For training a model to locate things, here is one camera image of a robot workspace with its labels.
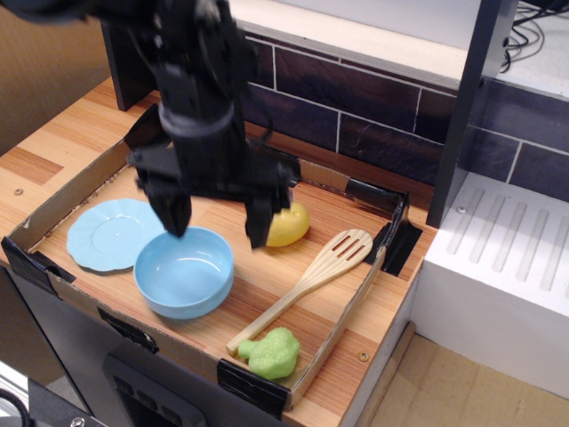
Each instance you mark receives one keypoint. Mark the white toy sink drainboard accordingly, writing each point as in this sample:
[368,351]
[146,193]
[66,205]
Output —
[493,286]

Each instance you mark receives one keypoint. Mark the dark vertical post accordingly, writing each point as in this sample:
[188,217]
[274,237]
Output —
[131,77]
[486,51]

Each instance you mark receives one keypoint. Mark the yellow toy potato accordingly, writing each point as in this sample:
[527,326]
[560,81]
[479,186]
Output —
[288,226]

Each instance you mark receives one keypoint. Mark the black toy oven front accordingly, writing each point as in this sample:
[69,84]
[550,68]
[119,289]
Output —
[121,382]

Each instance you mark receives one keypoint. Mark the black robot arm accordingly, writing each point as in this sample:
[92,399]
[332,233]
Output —
[202,64]

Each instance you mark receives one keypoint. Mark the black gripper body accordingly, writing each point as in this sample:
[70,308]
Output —
[222,166]

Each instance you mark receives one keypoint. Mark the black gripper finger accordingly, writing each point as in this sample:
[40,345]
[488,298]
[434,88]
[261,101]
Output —
[260,211]
[172,206]

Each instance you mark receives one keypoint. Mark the light blue scalloped plate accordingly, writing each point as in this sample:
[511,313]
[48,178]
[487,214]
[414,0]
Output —
[111,235]

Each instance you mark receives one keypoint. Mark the green toy broccoli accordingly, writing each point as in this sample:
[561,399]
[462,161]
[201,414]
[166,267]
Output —
[273,357]

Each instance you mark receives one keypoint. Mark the wooden slotted spatula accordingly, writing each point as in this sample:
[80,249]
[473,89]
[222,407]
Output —
[340,255]

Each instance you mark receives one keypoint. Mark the taped cardboard fence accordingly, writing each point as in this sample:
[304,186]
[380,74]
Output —
[347,328]

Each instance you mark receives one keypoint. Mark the light blue bowl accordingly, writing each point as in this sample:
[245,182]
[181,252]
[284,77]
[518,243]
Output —
[187,277]

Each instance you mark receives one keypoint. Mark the dark vertical post left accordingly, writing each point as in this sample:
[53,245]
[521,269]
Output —
[131,77]

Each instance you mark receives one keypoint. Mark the dark vertical post right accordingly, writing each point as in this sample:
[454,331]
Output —
[486,51]

